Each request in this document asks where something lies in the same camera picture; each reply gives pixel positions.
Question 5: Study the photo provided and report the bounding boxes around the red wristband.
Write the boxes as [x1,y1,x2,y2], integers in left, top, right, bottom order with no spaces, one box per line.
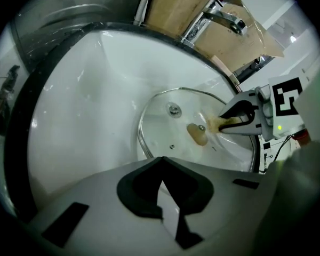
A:
[293,130,312,144]

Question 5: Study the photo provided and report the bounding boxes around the grey corrugated hose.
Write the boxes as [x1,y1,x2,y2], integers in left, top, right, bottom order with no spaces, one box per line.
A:
[133,0,158,26]

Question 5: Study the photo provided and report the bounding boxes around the round glass lid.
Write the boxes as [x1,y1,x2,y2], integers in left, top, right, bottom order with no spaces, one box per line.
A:
[137,87,259,173]

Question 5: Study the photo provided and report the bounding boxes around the yellow sponge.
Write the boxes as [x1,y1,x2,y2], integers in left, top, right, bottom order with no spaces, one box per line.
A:
[205,115,239,134]

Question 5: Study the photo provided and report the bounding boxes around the chrome sink faucet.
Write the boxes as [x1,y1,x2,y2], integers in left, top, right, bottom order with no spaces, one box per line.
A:
[180,3,248,46]

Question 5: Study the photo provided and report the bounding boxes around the large open cardboard box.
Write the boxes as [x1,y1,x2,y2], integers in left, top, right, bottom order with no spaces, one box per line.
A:
[143,0,285,73]

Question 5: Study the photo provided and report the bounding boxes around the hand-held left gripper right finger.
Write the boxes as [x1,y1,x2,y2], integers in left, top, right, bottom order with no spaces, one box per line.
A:
[162,156,279,256]

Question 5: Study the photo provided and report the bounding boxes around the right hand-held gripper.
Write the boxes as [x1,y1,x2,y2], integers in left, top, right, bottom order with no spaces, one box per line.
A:
[218,76,309,141]

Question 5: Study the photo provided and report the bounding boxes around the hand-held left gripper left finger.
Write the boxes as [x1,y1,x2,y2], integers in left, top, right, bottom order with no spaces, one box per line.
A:
[23,156,189,256]

